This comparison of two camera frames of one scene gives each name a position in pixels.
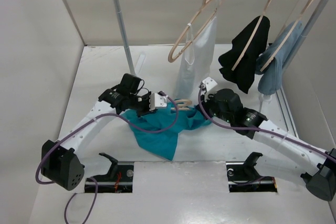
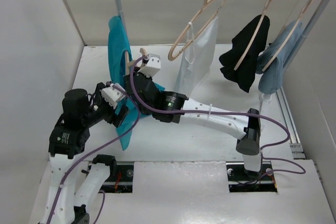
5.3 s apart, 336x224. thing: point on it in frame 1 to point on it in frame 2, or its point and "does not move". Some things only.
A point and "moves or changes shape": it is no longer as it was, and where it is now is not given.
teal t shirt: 159,129 to 120,66
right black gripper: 205,104 to 145,76
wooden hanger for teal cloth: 183,106 moves or changes shape
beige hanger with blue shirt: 295,24 does not move
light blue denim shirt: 269,81 does not move
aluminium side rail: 286,113 does not move
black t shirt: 243,76 does not move
